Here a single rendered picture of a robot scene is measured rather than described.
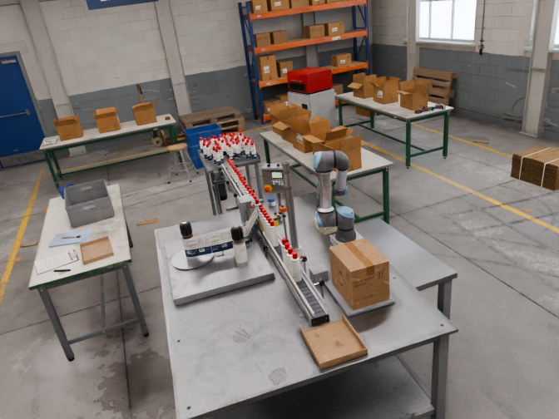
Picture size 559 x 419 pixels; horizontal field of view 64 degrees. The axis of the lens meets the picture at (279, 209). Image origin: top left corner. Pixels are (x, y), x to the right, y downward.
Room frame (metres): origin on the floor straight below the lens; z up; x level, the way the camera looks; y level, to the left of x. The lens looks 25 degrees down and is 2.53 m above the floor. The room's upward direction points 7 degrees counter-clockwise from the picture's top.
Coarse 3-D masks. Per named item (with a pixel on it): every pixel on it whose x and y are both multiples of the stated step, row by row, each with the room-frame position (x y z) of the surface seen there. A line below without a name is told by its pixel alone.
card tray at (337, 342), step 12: (324, 324) 1.99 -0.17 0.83; (336, 324) 1.98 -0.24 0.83; (348, 324) 1.94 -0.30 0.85; (312, 336) 1.91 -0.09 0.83; (324, 336) 1.89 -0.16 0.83; (336, 336) 1.88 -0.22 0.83; (348, 336) 1.87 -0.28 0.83; (312, 348) 1.77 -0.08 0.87; (324, 348) 1.80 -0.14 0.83; (336, 348) 1.79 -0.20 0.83; (348, 348) 1.78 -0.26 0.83; (360, 348) 1.77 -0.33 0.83; (324, 360) 1.72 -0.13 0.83; (336, 360) 1.69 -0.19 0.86; (348, 360) 1.70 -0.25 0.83
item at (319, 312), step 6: (276, 258) 2.69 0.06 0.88; (282, 258) 2.68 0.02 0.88; (288, 276) 2.45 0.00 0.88; (300, 282) 2.36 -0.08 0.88; (294, 288) 2.33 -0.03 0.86; (300, 288) 2.29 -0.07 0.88; (306, 288) 2.28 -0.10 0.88; (306, 294) 2.23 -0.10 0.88; (312, 294) 2.22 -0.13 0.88; (312, 300) 2.16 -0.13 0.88; (306, 306) 2.11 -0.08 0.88; (312, 306) 2.11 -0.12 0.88; (318, 306) 2.10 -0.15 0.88; (318, 312) 2.05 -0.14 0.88; (324, 312) 2.04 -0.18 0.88
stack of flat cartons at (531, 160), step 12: (516, 156) 5.39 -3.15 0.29; (528, 156) 5.29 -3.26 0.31; (540, 156) 5.24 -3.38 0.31; (552, 156) 5.19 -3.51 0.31; (516, 168) 5.37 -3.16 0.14; (528, 168) 5.20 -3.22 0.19; (540, 168) 5.06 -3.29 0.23; (552, 168) 4.92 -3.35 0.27; (528, 180) 5.18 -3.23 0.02; (540, 180) 5.04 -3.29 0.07; (552, 180) 4.89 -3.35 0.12
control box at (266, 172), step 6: (264, 168) 2.92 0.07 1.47; (270, 168) 2.90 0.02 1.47; (276, 168) 2.88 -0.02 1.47; (282, 168) 2.87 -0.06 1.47; (264, 174) 2.91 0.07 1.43; (270, 174) 2.89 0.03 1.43; (264, 180) 2.91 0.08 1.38; (270, 180) 2.90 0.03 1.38; (264, 186) 2.92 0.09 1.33; (270, 186) 2.90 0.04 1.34; (276, 186) 2.88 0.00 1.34; (282, 186) 2.87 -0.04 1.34; (270, 192) 2.90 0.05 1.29; (276, 192) 2.88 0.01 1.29; (282, 192) 2.87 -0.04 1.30
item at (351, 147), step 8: (360, 136) 4.43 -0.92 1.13; (328, 144) 4.68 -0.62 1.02; (336, 144) 4.72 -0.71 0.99; (344, 144) 4.35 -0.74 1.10; (352, 144) 4.39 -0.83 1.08; (360, 144) 4.44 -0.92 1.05; (368, 144) 4.50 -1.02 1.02; (344, 152) 4.36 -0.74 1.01; (352, 152) 4.40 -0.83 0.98; (360, 152) 4.44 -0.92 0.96; (352, 160) 4.40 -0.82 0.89; (360, 160) 4.44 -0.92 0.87; (352, 168) 4.40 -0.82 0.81; (360, 168) 4.44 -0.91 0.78
